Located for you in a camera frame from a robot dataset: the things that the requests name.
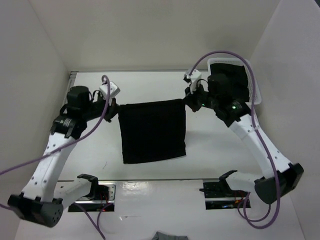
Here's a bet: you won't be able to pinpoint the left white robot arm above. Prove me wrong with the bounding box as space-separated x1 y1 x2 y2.
7 82 120 228

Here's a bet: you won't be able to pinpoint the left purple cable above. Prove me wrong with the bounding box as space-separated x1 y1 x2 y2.
0 74 112 240

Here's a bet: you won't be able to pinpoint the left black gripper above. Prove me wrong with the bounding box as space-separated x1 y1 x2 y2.
82 92 123 123

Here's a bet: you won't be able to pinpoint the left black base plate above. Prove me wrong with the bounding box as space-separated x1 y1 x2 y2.
67 182 116 213

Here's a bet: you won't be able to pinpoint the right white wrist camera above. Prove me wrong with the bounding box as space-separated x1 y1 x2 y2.
183 69 202 94

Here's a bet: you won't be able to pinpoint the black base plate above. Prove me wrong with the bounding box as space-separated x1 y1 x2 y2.
199 180 248 210
67 182 116 213

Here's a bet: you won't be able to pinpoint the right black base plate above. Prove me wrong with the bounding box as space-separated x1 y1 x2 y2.
199 180 248 210

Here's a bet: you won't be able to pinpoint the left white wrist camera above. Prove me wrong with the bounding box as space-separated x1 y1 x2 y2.
99 81 121 100

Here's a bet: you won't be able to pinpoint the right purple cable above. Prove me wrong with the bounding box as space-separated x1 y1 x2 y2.
187 50 282 229

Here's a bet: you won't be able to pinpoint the black skirt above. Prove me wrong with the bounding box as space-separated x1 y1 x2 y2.
118 99 186 165

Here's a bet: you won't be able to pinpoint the black skirts in basket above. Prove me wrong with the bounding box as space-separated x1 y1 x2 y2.
210 63 250 102

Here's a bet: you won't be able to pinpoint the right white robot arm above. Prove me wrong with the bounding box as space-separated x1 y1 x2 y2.
184 70 304 205

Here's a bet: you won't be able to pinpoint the purple cable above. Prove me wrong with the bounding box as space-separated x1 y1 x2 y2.
0 74 112 240
187 50 282 229

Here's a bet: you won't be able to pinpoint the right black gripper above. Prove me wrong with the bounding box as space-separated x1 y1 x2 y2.
181 80 218 113

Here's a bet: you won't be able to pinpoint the white plastic basket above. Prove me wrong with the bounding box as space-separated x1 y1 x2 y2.
207 57 262 105

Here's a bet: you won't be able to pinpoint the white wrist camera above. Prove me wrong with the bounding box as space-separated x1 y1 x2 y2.
99 81 121 100
183 69 202 94

